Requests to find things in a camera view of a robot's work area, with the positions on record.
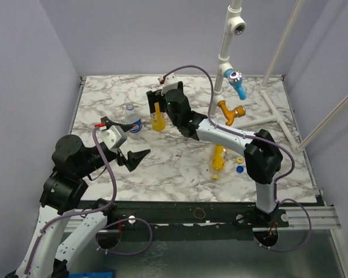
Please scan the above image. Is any white PVC pipe frame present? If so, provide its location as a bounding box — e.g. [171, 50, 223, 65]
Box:
[208, 0, 348, 151]

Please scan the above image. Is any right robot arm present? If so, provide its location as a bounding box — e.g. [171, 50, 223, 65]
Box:
[146, 81, 283, 227]

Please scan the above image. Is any orange plastic faucet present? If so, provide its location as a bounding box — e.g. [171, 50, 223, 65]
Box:
[217, 100, 246, 126]

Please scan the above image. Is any yellow bottle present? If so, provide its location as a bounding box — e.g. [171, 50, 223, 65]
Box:
[151, 102, 166, 131]
[211, 145, 227, 180]

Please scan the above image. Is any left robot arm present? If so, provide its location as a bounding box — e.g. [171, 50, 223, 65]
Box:
[7, 117, 150, 277]

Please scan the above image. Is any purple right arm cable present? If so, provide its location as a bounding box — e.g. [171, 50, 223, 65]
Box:
[164, 65, 313, 252]

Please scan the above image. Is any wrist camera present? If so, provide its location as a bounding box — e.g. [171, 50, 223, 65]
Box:
[158, 73, 179, 96]
[93, 123, 127, 151]

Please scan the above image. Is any blue tray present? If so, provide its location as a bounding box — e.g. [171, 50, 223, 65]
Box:
[68, 272, 115, 278]

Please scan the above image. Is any clear bottle blue label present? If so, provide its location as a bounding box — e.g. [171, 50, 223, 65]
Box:
[124, 103, 142, 134]

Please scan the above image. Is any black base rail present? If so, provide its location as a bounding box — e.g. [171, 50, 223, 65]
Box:
[60, 198, 290, 241]

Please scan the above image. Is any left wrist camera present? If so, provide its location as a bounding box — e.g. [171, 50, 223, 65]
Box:
[93, 123, 127, 151]

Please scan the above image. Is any blue plastic faucet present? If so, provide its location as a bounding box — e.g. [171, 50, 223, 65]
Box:
[224, 69, 247, 100]

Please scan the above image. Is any blue bottle cap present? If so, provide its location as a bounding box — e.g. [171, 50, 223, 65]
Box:
[236, 165, 246, 173]

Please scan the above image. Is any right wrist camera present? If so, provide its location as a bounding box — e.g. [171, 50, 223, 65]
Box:
[158, 73, 179, 96]

